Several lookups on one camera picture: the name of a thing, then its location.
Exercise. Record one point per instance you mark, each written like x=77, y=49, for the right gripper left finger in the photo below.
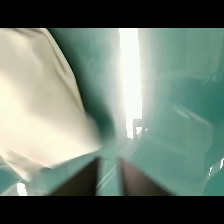
x=83, y=181

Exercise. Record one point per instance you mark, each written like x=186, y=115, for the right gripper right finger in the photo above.
x=138, y=183

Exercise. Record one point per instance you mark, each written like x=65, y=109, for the white T-shirt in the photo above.
x=36, y=106

